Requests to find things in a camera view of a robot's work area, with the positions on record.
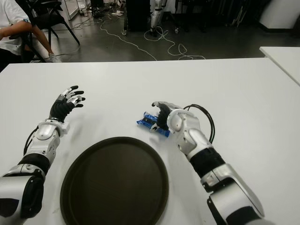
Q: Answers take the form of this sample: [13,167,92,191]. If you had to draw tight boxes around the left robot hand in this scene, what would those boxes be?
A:
[48,85,86,124]

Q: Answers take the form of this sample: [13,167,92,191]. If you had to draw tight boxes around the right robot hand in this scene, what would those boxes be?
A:
[151,100,183,134]

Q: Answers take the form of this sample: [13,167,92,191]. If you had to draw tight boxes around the blue Oreo packet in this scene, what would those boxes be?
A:
[136,112,171,137]

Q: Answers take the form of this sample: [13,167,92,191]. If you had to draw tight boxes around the black chair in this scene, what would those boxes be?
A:
[9,29,47,63]
[30,0,81,45]

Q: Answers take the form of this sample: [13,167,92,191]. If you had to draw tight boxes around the dark round tray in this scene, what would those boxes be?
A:
[60,136,170,225]

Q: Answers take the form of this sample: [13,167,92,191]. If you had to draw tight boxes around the black wheeled stand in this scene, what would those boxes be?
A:
[165,0,208,34]

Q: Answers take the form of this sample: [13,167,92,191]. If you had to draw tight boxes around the silver standing robot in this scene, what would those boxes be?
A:
[150,0,168,38]

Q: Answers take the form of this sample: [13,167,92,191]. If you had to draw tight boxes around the white cabinet panel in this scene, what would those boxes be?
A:
[61,0,81,21]

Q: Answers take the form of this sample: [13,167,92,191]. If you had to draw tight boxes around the black wheeled cabinet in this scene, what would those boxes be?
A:
[121,0,152,36]

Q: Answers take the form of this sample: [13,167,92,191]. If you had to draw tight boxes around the person in white shirt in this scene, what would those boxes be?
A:
[0,0,33,71]

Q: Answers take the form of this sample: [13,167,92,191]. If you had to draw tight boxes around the folded metal stand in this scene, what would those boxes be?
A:
[231,4,245,29]

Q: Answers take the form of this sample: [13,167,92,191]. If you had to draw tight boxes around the white side table corner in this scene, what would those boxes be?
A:
[259,46,300,86]

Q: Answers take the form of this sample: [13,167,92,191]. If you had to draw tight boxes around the white pillar black base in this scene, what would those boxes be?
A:
[258,0,300,36]

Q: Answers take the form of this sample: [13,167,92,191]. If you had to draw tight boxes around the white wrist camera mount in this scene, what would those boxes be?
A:
[60,123,71,136]

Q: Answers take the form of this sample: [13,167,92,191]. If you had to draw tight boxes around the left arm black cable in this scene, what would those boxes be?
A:
[24,127,39,156]

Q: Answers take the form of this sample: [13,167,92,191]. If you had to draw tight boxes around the right arm black cables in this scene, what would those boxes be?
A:
[182,104,216,144]

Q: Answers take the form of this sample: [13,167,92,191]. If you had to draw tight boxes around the white floor cable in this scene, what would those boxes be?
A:
[143,26,207,61]
[100,14,158,61]

